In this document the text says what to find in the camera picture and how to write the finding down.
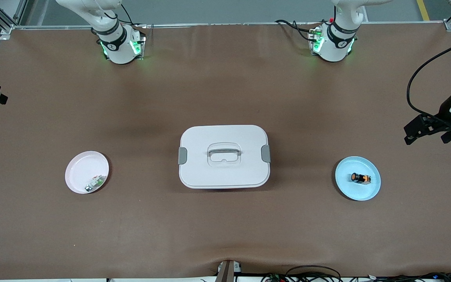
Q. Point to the pink round plate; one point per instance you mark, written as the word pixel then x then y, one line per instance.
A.
pixel 80 172

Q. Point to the light blue round plate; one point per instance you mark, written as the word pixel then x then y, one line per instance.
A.
pixel 356 194

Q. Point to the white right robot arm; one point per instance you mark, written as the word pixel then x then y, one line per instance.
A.
pixel 119 47

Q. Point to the green white push-button switch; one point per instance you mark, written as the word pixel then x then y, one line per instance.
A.
pixel 95 183

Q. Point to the white lidded storage box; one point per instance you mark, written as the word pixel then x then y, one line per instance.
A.
pixel 225 168

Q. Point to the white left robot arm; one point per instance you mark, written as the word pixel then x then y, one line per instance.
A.
pixel 335 43

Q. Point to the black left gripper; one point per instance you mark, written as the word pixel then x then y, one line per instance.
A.
pixel 443 116

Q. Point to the silver table edge rail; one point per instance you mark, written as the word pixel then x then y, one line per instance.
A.
pixel 229 24

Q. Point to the aluminium camera stand beam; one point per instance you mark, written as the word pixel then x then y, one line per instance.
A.
pixel 225 272

